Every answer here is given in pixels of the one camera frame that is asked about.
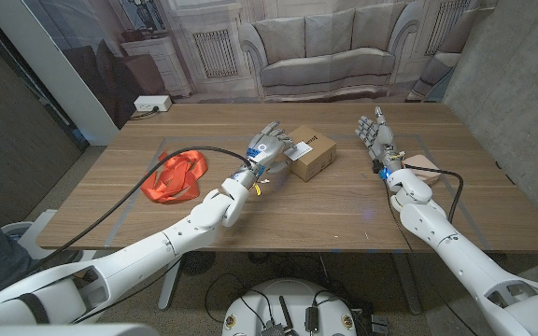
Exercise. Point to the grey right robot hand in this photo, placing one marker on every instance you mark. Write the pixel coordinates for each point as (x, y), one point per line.
(383, 140)

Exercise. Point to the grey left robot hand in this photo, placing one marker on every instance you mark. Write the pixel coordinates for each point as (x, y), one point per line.
(264, 151)

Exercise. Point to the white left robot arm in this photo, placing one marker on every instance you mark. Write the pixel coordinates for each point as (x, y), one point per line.
(175, 238)

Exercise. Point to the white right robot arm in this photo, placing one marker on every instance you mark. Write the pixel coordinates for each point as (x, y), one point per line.
(460, 252)

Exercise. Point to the brown cardboard box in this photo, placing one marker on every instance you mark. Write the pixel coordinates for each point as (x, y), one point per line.
(318, 161)

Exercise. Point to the red ribbon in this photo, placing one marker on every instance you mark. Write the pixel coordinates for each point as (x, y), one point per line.
(173, 179)

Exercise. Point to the light wooden block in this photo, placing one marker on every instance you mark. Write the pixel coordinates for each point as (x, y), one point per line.
(425, 167)

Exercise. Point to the printed living room backdrop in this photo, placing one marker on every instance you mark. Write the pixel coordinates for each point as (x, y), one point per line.
(325, 46)

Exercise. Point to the white power strip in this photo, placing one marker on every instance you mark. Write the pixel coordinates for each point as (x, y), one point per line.
(152, 103)

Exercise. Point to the black round floor disc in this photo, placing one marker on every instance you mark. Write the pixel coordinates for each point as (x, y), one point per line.
(198, 262)

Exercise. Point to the grey table leg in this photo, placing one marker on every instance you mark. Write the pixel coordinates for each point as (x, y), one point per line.
(408, 284)
(170, 284)

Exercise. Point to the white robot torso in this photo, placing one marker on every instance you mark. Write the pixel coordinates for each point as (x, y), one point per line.
(292, 298)

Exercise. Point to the white floor base plate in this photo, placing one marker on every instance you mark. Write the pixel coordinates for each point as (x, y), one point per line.
(35, 233)

